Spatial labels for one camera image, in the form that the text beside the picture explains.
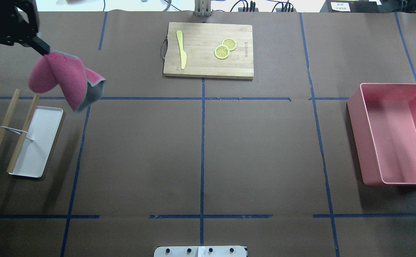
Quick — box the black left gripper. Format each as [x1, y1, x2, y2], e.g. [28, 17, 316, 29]
[0, 0, 50, 56]

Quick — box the pink and grey cloth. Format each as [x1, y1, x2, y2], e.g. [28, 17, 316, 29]
[28, 50, 106, 112]

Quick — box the wooden rack rod inner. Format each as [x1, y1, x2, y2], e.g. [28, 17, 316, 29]
[7, 94, 39, 173]

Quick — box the pink plastic bin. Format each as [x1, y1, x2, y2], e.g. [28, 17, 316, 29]
[347, 83, 416, 186]

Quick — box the white rectangular tray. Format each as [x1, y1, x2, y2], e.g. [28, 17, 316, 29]
[9, 106, 64, 178]

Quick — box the yellow plastic knife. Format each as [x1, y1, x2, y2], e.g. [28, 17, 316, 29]
[176, 30, 187, 70]

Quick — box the wooden cutting board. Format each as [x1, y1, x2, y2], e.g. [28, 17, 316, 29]
[163, 22, 255, 80]

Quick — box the lemon slice lower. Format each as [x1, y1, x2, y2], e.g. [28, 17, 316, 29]
[213, 44, 230, 60]

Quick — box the lemon slice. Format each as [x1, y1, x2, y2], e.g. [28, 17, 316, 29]
[221, 37, 237, 51]
[213, 44, 230, 60]

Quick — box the lemon slice upper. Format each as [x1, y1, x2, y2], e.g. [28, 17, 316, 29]
[221, 37, 237, 51]

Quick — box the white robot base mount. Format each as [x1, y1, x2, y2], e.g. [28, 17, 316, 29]
[154, 246, 248, 257]

